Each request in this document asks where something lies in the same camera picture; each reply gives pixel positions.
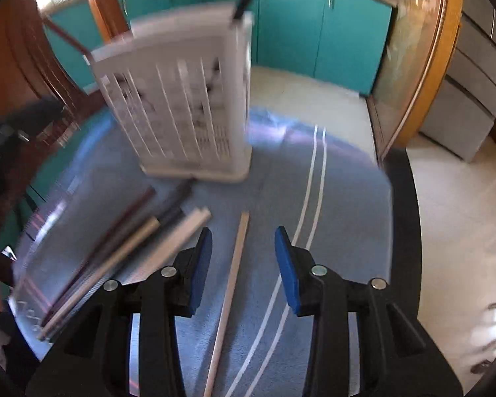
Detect light wooden chopstick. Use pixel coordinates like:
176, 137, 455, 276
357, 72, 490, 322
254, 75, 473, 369
203, 211, 250, 397

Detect reddish brown chopstick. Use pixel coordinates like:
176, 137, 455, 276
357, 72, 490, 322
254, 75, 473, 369
41, 186, 156, 327

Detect white textured chopstick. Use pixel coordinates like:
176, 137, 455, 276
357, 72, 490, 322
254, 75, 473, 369
122, 207, 211, 285
37, 217, 160, 340

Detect teal kitchen cabinets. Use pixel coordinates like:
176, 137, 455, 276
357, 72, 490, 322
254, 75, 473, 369
42, 0, 398, 96

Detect blue striped table cloth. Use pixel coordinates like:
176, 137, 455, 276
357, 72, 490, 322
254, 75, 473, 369
10, 110, 393, 396

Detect carved wooden chair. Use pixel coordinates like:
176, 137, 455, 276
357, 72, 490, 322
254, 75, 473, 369
0, 0, 105, 231

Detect grey refrigerator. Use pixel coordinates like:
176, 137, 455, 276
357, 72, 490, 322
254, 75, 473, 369
420, 0, 496, 161

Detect white plastic utensil basket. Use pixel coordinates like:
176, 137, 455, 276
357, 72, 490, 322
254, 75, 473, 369
86, 2, 253, 183

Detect wooden glass door frame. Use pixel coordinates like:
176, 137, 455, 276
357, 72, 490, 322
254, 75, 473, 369
366, 0, 463, 162

